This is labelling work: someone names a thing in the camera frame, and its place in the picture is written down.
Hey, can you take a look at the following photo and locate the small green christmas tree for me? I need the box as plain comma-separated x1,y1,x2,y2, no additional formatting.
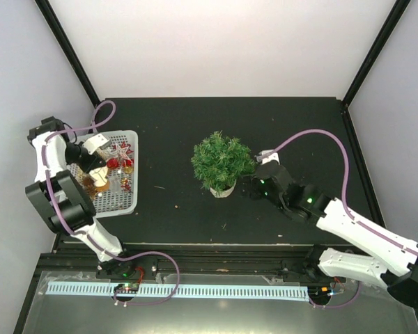
191,132,256,198

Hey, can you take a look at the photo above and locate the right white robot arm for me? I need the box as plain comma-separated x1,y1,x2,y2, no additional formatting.
240,161,418,308

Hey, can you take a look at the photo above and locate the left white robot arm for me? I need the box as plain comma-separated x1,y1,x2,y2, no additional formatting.
25,117,136,278

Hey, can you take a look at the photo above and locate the brown pine cone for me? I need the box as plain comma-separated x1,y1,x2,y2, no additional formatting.
81,175,94,189

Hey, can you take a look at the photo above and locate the white round wooden ornament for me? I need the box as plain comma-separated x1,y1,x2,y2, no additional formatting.
88,166,109,188

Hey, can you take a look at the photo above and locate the silver red star ornament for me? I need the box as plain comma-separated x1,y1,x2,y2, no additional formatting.
109,143,132,161

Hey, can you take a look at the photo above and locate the white plastic basket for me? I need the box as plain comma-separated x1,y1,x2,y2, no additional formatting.
68,130,139,218

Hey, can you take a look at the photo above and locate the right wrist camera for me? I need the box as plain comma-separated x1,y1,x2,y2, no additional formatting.
255,150,280,165

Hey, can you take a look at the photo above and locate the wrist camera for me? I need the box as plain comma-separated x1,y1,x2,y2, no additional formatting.
255,150,280,165
82,133,111,154

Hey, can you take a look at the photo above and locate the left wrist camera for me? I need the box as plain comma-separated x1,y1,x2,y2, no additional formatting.
82,133,111,154

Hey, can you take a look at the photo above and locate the light blue cable duct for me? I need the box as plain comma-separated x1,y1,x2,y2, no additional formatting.
45,281,309,302

